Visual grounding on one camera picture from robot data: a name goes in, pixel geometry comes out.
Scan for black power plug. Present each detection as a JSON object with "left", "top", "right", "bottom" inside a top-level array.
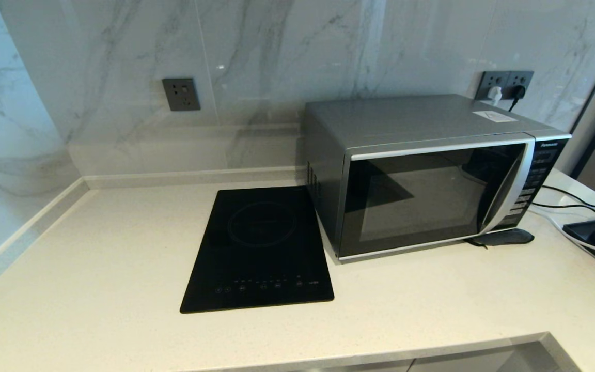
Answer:
[{"left": 508, "top": 85, "right": 527, "bottom": 112}]

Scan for grey cabinet door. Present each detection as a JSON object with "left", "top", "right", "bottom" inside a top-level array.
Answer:
[{"left": 411, "top": 342, "right": 561, "bottom": 372}]

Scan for grey single wall socket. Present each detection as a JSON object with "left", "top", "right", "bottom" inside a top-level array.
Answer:
[{"left": 162, "top": 78, "right": 201, "bottom": 112}]

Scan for white power cable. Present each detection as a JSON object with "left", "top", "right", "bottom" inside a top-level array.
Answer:
[{"left": 535, "top": 208, "right": 595, "bottom": 280}]

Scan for black induction cooktop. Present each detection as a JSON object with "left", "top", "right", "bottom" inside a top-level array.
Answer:
[{"left": 180, "top": 186, "right": 335, "bottom": 314}]

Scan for thin black power cable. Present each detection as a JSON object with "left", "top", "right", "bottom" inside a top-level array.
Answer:
[
  {"left": 541, "top": 184, "right": 595, "bottom": 211},
  {"left": 531, "top": 203, "right": 595, "bottom": 220}
]

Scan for grey double wall socket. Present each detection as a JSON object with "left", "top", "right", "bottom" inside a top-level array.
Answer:
[{"left": 475, "top": 71, "right": 535, "bottom": 101}]

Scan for silver microwave oven body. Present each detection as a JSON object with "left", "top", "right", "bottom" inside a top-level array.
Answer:
[{"left": 304, "top": 94, "right": 572, "bottom": 263}]

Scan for dark grey rubber mat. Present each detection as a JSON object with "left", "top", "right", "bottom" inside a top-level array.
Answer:
[{"left": 465, "top": 229, "right": 535, "bottom": 247}]

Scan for white paper sticker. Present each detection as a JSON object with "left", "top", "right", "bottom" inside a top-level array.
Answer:
[{"left": 473, "top": 111, "right": 519, "bottom": 123}]

